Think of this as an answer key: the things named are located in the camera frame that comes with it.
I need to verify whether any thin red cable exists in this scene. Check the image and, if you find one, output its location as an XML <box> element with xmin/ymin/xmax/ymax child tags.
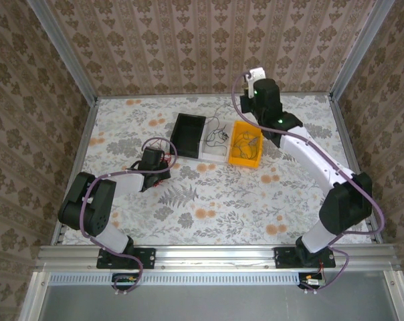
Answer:
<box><xmin>154</xmin><ymin>146</ymin><xmax>175</xmax><ymax>187</ymax></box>

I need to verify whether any black plastic bin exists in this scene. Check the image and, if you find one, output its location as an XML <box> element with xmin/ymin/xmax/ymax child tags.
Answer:
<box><xmin>169</xmin><ymin>112</ymin><xmax>207</xmax><ymax>161</ymax></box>

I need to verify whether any thin black cable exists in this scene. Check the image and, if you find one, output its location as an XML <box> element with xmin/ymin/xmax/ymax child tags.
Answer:
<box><xmin>205</xmin><ymin>102</ymin><xmax>246</xmax><ymax>150</ymax></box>
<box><xmin>233</xmin><ymin>131</ymin><xmax>260</xmax><ymax>158</ymax></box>

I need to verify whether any white plastic bin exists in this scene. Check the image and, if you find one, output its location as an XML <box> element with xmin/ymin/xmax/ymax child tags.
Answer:
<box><xmin>197</xmin><ymin>120</ymin><xmax>237</xmax><ymax>164</ymax></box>

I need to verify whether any yellow plastic bin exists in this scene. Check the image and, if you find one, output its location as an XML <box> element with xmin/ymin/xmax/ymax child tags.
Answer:
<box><xmin>227</xmin><ymin>120</ymin><xmax>265</xmax><ymax>169</ymax></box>

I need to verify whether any floral patterned tablecloth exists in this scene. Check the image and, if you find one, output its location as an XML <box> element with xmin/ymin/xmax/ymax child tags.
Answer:
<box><xmin>60</xmin><ymin>95</ymin><xmax>373</xmax><ymax>247</ymax></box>

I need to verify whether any grey metal panel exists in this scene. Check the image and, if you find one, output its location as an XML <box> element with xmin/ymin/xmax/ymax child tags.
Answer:
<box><xmin>19</xmin><ymin>271</ymin><xmax>404</xmax><ymax>321</ymax></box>

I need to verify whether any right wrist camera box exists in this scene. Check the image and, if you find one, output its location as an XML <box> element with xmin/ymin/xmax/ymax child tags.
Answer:
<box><xmin>248</xmin><ymin>68</ymin><xmax>266</xmax><ymax>83</ymax></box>

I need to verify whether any aluminium back rail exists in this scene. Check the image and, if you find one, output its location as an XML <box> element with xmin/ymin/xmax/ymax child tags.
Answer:
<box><xmin>96</xmin><ymin>92</ymin><xmax>332</xmax><ymax>100</ymax></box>

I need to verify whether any aluminium table side rail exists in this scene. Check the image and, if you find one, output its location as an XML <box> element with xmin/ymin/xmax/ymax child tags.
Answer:
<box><xmin>328</xmin><ymin>95</ymin><xmax>383</xmax><ymax>244</ymax></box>
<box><xmin>53</xmin><ymin>98</ymin><xmax>99</xmax><ymax>247</ymax></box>

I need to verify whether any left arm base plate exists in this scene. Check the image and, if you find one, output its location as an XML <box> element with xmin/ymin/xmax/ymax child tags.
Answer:
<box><xmin>96</xmin><ymin>247</ymin><xmax>157</xmax><ymax>270</ymax></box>

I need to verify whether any aluminium mounting rail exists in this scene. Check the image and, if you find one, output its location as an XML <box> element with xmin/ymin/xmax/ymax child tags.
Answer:
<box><xmin>34</xmin><ymin>243</ymin><xmax>402</xmax><ymax>272</ymax></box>

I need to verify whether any aluminium frame post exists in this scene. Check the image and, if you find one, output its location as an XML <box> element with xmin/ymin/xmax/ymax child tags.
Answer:
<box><xmin>27</xmin><ymin>0</ymin><xmax>99</xmax><ymax>103</ymax></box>
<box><xmin>328</xmin><ymin>0</ymin><xmax>397</xmax><ymax>101</ymax></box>

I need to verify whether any power connector with wires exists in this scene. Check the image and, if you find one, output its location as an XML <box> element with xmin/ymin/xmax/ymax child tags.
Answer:
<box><xmin>112</xmin><ymin>272</ymin><xmax>139</xmax><ymax>292</ymax></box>
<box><xmin>298</xmin><ymin>267</ymin><xmax>326</xmax><ymax>291</ymax></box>

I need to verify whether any slotted grey cable duct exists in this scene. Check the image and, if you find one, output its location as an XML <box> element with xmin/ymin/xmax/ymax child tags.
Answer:
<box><xmin>47</xmin><ymin>272</ymin><xmax>389</xmax><ymax>287</ymax></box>

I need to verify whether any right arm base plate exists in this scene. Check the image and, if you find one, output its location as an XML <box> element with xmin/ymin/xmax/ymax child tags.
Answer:
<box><xmin>274</xmin><ymin>246</ymin><xmax>336</xmax><ymax>270</ymax></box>

